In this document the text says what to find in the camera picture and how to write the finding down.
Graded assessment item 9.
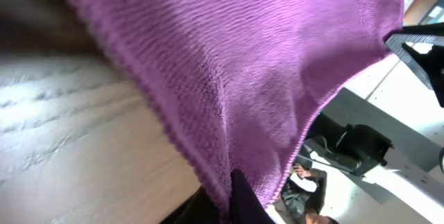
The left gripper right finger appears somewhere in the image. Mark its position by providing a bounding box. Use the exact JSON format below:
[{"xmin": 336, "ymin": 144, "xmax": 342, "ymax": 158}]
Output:
[{"xmin": 384, "ymin": 23, "xmax": 443, "ymax": 107}]

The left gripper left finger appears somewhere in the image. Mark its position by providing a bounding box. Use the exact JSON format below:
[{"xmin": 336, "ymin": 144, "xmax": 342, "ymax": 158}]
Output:
[{"xmin": 230, "ymin": 169, "xmax": 274, "ymax": 224}]

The purple microfiber cloth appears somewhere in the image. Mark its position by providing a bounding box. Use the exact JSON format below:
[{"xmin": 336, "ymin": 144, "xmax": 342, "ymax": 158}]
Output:
[{"xmin": 68, "ymin": 0, "xmax": 404, "ymax": 218}]

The seated person in background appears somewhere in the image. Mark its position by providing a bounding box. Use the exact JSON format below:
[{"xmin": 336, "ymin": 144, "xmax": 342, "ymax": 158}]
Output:
[{"xmin": 281, "ymin": 164, "xmax": 339, "ymax": 224}]

